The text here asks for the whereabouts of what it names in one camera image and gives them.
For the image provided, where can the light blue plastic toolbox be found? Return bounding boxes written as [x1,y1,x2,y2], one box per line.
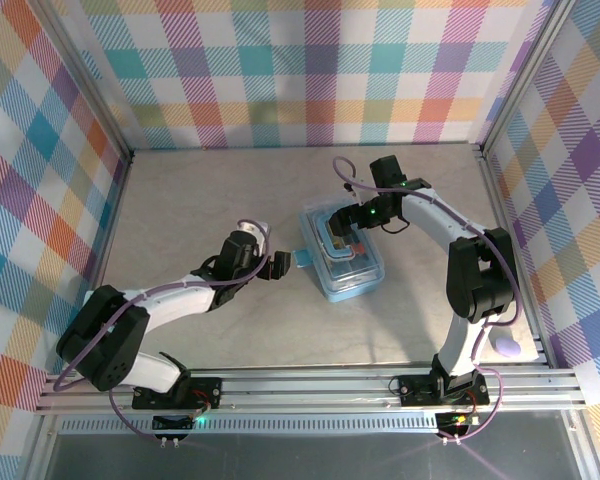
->
[291,196,387,304]

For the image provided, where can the aluminium side rail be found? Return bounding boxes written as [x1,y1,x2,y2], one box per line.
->
[74,149,135,361]
[472,142,556,369]

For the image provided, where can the aluminium mounting rail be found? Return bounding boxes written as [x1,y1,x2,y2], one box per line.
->
[34,367,589,416]

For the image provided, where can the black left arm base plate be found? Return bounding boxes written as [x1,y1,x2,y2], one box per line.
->
[131,377,224,412]

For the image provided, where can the slotted grey cable duct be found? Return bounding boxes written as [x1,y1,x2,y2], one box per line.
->
[57,417,441,435]

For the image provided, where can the aluminium frame post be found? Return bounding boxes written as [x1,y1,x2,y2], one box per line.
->
[27,0,134,161]
[477,0,574,156]

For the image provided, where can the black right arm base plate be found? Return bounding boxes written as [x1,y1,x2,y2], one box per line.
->
[398,373,491,407]

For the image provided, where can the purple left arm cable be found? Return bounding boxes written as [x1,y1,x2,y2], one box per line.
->
[53,218,274,444]

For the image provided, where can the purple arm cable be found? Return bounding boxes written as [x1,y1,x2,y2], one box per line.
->
[332,156,525,444]
[53,218,274,444]

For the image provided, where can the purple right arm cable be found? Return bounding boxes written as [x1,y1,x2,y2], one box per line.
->
[332,156,525,444]

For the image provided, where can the aluminium frame leg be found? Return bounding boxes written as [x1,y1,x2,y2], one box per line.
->
[19,412,61,480]
[562,409,600,480]

